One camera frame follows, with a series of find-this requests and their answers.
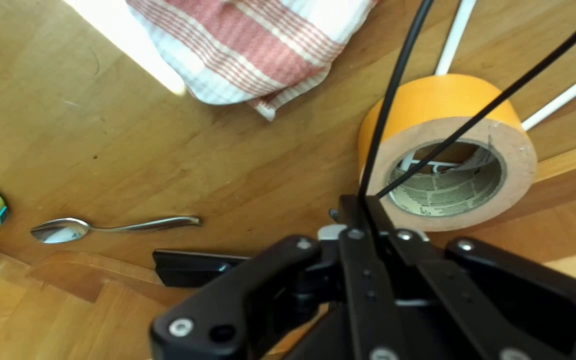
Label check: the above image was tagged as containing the red and white striped cloth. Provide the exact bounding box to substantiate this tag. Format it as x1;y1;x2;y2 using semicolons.
126;0;380;122

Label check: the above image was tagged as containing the white rod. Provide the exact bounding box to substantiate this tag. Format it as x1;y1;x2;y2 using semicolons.
434;0;478;77
520;61;576;132

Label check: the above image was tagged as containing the metal spoon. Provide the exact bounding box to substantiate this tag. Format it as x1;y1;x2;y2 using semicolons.
30;215;203;245

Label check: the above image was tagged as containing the orange tape roll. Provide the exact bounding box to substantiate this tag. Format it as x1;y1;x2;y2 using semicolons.
358;74;539;233

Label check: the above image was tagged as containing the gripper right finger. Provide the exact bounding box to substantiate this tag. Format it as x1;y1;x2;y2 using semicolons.
367;197;576;360

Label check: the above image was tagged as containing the black cable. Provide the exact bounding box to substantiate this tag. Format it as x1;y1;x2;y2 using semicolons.
357;0;576;202

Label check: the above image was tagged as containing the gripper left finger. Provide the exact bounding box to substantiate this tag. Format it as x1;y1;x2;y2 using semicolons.
149;195;410;360

